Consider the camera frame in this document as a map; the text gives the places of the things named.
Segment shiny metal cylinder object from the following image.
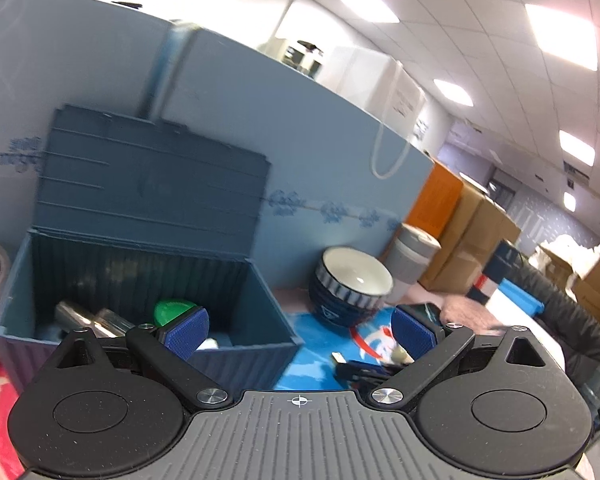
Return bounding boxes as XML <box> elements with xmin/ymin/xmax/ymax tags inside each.
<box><xmin>54</xmin><ymin>300</ymin><xmax>134</xmax><ymax>338</ymax></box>

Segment colourful printed table mat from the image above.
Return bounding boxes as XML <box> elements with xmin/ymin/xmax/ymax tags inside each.
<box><xmin>275</xmin><ymin>307</ymin><xmax>413</xmax><ymax>391</ymax></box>

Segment pink fuzzy cloth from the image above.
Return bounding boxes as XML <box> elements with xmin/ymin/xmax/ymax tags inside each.
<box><xmin>439</xmin><ymin>295</ymin><xmax>507</xmax><ymax>336</ymax></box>

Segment black usb stick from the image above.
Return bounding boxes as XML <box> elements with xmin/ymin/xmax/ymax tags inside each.
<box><xmin>330</xmin><ymin>352</ymin><xmax>404</xmax><ymax>385</ymax></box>

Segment grey white travel cup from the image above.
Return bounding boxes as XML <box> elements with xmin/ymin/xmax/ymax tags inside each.
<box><xmin>384</xmin><ymin>223</ymin><xmax>441</xmax><ymax>304</ymax></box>

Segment dark blue lower bowl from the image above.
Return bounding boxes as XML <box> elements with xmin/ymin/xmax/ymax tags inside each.
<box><xmin>308</xmin><ymin>275</ymin><xmax>385</xmax><ymax>328</ymax></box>

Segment blue striped ceramic bowl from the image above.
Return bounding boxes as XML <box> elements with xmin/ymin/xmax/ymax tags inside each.
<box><xmin>314</xmin><ymin>246</ymin><xmax>393</xmax><ymax>311</ymax></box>

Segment dark blue tall carton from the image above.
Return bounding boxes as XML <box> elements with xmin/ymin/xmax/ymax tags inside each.
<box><xmin>466</xmin><ymin>240</ymin><xmax>522</xmax><ymax>306</ymax></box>

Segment brown cardboard box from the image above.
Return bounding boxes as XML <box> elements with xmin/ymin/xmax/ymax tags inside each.
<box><xmin>419</xmin><ymin>177</ymin><xmax>520</xmax><ymax>295</ymax></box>

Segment orange cardboard box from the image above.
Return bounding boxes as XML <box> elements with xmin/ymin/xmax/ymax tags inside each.
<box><xmin>405</xmin><ymin>160</ymin><xmax>464</xmax><ymax>238</ymax></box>

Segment blue plastic storage box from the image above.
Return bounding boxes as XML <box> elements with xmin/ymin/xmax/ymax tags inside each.
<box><xmin>0</xmin><ymin>105</ymin><xmax>302</xmax><ymax>394</ymax></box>

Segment blue foam board panel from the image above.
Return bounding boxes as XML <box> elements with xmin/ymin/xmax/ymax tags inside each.
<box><xmin>160</xmin><ymin>28</ymin><xmax>432</xmax><ymax>289</ymax></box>

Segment white paper shopping bag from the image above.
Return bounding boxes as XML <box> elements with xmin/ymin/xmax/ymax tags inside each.
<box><xmin>336</xmin><ymin>48</ymin><xmax>427</xmax><ymax>180</ymax></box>

